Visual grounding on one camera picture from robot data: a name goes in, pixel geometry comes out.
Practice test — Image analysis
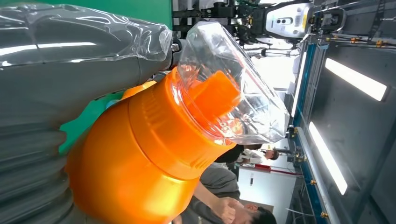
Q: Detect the black machinery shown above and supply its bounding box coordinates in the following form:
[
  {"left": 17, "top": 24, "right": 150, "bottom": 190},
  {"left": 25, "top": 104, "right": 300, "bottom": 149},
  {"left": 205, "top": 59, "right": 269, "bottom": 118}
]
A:
[{"left": 171, "top": 0, "right": 267, "bottom": 44}]

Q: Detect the person at laptop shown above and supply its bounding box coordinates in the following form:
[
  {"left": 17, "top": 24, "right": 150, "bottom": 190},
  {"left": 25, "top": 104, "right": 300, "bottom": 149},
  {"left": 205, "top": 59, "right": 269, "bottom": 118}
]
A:
[{"left": 171, "top": 163, "right": 278, "bottom": 224}]

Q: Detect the white sensor housing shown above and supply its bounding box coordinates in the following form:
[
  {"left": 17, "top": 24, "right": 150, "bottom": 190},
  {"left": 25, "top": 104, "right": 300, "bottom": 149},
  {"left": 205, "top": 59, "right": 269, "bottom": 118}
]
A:
[{"left": 265, "top": 2, "right": 314, "bottom": 40}]

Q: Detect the white light strip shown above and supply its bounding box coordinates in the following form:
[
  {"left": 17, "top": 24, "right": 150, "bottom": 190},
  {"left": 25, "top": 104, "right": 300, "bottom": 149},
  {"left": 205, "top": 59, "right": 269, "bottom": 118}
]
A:
[{"left": 290, "top": 51, "right": 307, "bottom": 118}]

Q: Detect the blue metal rail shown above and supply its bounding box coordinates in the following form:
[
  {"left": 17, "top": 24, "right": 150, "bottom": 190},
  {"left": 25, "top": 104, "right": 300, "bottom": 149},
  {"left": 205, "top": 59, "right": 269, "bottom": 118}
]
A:
[{"left": 288, "top": 42, "right": 344, "bottom": 224}]

